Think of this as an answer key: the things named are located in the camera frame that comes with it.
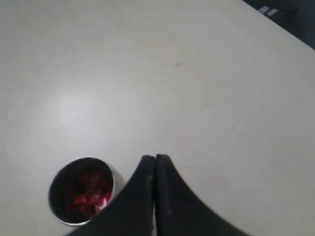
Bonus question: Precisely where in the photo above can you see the stainless steel cup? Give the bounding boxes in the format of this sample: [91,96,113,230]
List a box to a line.
[48,157,125,226]

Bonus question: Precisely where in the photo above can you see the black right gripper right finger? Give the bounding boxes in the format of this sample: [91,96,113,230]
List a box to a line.
[155,154,247,236]

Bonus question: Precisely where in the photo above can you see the red candies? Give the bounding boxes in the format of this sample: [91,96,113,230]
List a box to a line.
[70,171,113,219]

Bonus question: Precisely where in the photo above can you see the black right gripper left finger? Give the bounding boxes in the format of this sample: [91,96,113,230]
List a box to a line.
[69,155,155,236]

